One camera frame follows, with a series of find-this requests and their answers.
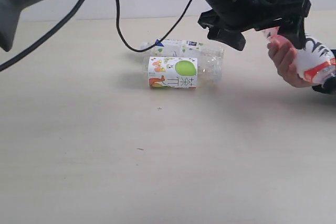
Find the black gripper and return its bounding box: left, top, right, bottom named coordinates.
left=198, top=0, right=311, bottom=50

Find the pink peach bottle black cap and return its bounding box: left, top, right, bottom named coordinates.
left=262, top=27, right=334, bottom=84

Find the clear bottle butterfly lime label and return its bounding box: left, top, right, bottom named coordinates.
left=143, top=56, right=222, bottom=89

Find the clear bottle blue leaf label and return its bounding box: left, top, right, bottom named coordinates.
left=144, top=39, right=224, bottom=59

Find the person's open bare hand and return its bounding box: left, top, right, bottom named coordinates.
left=267, top=37, right=318, bottom=88

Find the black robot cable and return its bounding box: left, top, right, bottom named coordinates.
left=0, top=0, right=286, bottom=72

